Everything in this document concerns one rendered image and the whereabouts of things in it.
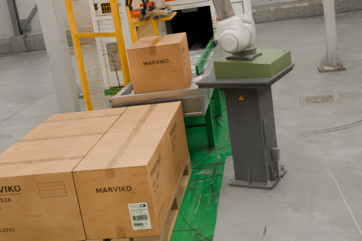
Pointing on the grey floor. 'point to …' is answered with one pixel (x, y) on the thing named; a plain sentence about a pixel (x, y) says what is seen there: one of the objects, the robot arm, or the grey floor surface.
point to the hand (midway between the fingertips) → (138, 12)
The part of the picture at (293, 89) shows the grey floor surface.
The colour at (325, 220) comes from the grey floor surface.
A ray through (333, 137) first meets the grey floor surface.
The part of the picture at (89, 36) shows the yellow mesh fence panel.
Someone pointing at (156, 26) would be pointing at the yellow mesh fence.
